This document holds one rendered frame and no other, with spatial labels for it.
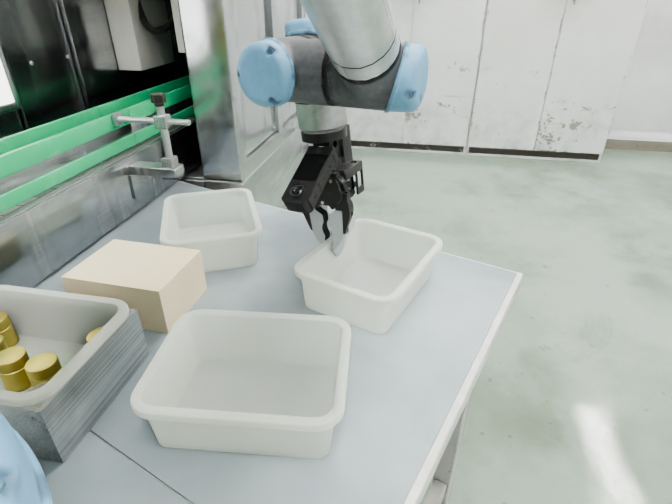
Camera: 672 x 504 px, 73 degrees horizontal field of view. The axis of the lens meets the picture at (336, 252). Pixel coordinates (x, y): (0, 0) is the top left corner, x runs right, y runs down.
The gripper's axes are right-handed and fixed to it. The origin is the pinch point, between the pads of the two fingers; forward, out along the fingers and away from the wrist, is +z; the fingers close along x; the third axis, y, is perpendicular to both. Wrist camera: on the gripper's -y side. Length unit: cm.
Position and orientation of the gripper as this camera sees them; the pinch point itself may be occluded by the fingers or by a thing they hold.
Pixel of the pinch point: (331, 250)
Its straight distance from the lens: 77.5
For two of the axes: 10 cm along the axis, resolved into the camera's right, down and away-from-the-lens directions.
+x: -8.6, -1.3, 4.9
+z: 1.1, 8.9, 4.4
